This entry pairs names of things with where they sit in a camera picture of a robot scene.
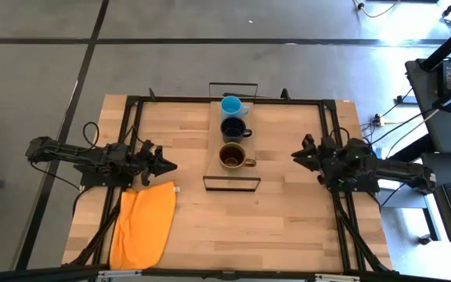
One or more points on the light blue mug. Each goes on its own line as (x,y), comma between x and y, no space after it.
(230,105)

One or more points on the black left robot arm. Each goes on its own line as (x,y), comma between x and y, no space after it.
(88,158)

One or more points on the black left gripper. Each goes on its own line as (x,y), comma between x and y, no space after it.
(145,162)

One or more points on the black rig bar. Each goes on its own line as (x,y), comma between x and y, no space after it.
(210,275)

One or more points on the black diagonal pole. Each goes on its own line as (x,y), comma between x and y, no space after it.
(448,45)

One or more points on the white power strip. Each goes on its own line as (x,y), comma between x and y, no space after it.
(380,120)

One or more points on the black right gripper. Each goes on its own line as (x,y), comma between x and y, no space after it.
(323,160)

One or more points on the grey side desk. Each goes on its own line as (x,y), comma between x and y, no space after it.
(444,129)

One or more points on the orange cloth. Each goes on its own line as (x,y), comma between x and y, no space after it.
(143,227)

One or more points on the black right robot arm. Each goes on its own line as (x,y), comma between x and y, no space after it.
(390,170)

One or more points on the dark blue speckled enamel mug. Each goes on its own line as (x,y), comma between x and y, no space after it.
(231,131)

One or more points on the green ceramic bowl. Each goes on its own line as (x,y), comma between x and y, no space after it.
(231,156)

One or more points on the black metal table frame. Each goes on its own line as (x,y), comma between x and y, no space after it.
(325,117)

